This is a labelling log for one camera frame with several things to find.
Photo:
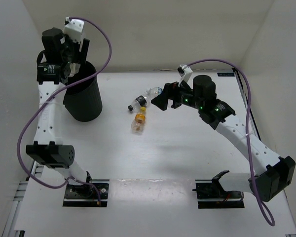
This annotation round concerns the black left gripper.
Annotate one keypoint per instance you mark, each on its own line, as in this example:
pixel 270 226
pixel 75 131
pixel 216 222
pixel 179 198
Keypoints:
pixel 79 58

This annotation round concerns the large clear bottle orange label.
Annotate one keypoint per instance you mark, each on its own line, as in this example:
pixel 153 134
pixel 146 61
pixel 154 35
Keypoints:
pixel 74 67

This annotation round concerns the clear bottle blue label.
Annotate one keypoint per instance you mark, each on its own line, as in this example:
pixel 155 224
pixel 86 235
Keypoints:
pixel 154 92

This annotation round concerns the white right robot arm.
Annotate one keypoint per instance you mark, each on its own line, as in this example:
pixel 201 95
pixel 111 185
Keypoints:
pixel 272 173

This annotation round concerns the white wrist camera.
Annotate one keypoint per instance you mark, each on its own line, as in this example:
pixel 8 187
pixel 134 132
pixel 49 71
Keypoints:
pixel 185 72
pixel 74 28

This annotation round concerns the aluminium frame rail left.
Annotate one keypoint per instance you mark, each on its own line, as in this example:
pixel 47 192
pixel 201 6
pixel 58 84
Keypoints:
pixel 14 118

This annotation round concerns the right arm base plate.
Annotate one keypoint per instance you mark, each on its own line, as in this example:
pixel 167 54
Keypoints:
pixel 210 198

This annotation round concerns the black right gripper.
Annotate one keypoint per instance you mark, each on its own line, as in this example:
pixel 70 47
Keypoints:
pixel 170 91

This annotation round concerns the clear bottle black label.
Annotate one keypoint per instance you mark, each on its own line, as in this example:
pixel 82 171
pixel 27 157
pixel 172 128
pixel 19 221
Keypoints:
pixel 140 101

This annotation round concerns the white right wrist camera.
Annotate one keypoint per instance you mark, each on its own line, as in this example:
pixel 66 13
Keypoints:
pixel 185 72

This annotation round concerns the black plastic bin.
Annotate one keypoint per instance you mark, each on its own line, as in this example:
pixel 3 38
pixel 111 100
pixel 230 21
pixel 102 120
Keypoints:
pixel 83 101

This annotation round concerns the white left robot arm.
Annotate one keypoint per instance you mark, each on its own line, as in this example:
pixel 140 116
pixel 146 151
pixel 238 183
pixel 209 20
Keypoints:
pixel 53 73

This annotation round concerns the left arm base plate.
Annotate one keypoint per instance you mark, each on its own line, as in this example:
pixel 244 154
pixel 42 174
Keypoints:
pixel 86 196

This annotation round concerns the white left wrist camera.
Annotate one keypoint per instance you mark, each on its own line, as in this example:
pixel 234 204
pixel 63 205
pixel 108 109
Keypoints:
pixel 74 28

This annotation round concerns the clear bottle yellow cap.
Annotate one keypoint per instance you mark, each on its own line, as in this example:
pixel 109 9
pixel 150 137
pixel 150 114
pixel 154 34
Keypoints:
pixel 139 121

